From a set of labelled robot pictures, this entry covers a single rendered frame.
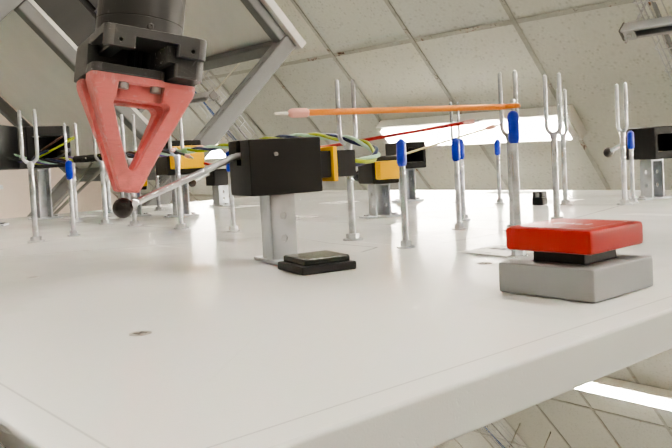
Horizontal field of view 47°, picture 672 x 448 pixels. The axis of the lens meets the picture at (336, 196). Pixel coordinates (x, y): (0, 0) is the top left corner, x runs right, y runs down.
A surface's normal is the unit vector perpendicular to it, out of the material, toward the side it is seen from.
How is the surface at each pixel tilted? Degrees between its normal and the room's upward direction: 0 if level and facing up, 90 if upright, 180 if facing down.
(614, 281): 90
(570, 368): 90
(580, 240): 136
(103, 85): 114
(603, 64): 179
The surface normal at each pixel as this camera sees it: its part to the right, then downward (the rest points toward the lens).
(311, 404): -0.05, -1.00
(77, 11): 0.66, 0.03
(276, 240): 0.47, 0.02
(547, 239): -0.76, 0.07
